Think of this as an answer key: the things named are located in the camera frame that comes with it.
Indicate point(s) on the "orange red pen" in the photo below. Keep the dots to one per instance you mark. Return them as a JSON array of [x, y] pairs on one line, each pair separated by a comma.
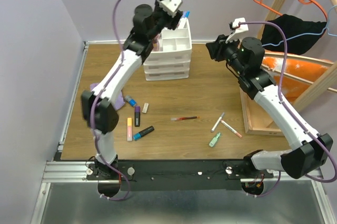
[[184, 118]]

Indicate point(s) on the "aluminium frame rail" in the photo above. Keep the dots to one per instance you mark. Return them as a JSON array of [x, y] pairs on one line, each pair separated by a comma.
[[176, 191]]

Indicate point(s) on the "pink cap pencil tube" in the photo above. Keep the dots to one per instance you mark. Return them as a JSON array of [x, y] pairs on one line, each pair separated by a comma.
[[156, 43]]

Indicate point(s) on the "grey white marker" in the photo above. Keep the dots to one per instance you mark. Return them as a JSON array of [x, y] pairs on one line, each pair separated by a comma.
[[217, 122]]

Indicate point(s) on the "blue black highlighter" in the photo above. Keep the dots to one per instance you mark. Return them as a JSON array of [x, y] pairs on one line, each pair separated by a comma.
[[143, 133]]

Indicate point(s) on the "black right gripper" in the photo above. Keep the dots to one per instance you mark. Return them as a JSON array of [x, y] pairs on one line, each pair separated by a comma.
[[216, 48]]

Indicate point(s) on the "orange white tie-dye garment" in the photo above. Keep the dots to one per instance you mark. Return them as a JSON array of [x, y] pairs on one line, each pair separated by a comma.
[[297, 74]]

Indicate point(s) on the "white plastic drawer organizer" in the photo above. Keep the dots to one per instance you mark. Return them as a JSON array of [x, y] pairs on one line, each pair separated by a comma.
[[174, 58]]

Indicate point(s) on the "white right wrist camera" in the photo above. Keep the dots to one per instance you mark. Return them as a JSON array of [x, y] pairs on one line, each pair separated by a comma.
[[238, 30]]

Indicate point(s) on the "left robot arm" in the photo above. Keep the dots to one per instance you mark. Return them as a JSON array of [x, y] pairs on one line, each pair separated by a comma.
[[98, 105]]

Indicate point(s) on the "pink white marker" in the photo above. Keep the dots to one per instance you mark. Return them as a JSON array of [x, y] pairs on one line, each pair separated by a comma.
[[231, 129]]

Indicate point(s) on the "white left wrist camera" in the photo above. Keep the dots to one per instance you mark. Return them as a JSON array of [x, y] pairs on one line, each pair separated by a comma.
[[170, 6]]

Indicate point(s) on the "light blue white pen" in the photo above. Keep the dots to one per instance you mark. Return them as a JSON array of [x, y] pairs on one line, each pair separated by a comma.
[[187, 16]]

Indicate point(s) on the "black garment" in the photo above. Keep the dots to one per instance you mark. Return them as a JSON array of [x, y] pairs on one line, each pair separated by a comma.
[[297, 32]]

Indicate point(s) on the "wooden hanger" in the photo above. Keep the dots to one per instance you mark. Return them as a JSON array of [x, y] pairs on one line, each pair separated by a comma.
[[302, 63]]

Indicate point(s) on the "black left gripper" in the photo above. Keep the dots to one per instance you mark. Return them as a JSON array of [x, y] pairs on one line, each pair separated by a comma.
[[172, 22]]

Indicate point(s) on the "purple cloth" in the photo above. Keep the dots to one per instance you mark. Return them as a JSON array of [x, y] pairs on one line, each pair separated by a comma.
[[119, 101]]

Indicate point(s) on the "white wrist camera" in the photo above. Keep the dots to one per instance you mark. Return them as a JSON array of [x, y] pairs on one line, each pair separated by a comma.
[[170, 6], [238, 30]]

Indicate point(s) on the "green stapler remover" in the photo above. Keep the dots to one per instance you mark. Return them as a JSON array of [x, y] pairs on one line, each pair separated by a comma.
[[215, 139]]

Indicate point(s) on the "orange pink highlighter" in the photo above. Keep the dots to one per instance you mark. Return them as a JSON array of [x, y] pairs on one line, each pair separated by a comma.
[[129, 129]]

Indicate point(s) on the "purple black highlighter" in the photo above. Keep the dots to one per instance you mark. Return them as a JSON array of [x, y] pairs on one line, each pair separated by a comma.
[[137, 116]]

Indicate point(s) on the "blue cap white pen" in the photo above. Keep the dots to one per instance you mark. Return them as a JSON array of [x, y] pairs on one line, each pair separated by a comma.
[[180, 26]]

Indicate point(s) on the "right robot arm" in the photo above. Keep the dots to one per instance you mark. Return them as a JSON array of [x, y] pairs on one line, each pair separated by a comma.
[[308, 148]]

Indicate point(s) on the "white eraser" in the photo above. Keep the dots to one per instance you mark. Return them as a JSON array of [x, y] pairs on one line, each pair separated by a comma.
[[145, 108]]

